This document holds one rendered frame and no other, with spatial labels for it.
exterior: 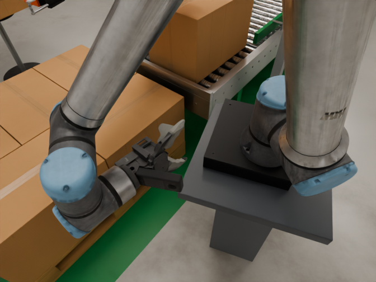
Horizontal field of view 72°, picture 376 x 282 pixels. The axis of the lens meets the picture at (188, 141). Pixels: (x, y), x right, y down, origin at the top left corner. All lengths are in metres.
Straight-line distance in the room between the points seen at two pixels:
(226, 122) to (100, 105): 0.60
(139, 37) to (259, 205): 0.66
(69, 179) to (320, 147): 0.49
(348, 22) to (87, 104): 0.42
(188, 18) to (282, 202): 1.02
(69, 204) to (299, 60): 0.45
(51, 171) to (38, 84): 1.42
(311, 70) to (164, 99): 1.21
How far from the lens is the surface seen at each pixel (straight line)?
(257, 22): 2.50
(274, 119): 0.75
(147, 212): 1.72
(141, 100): 1.57
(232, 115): 1.04
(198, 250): 1.62
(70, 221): 0.61
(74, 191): 0.49
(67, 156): 0.52
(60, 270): 1.69
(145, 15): 0.43
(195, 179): 0.93
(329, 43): 0.39
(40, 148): 1.48
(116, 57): 0.46
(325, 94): 0.46
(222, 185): 0.93
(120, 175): 0.63
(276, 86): 0.78
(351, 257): 1.85
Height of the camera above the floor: 1.53
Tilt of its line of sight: 49 degrees down
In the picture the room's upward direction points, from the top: straight up
